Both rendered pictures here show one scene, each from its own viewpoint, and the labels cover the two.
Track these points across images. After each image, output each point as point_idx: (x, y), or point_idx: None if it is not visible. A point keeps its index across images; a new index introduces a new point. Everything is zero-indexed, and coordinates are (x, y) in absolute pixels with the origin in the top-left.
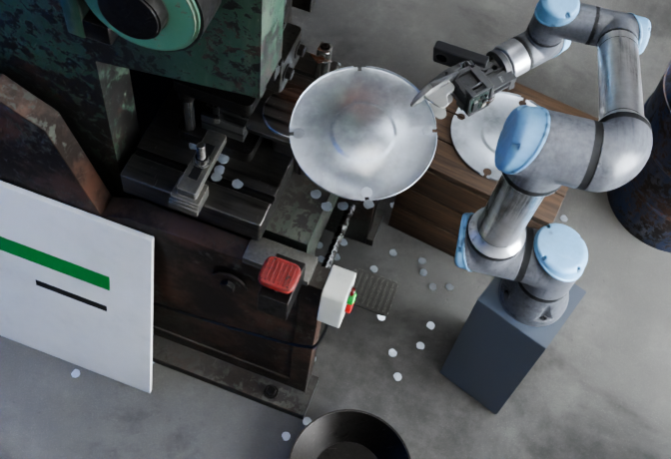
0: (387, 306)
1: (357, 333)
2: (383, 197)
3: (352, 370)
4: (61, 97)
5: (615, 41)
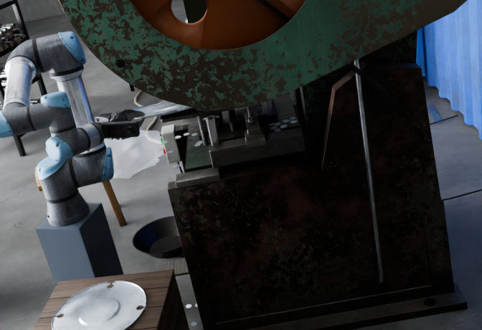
0: (166, 265)
1: (189, 292)
2: (148, 104)
3: (184, 278)
4: None
5: (19, 95)
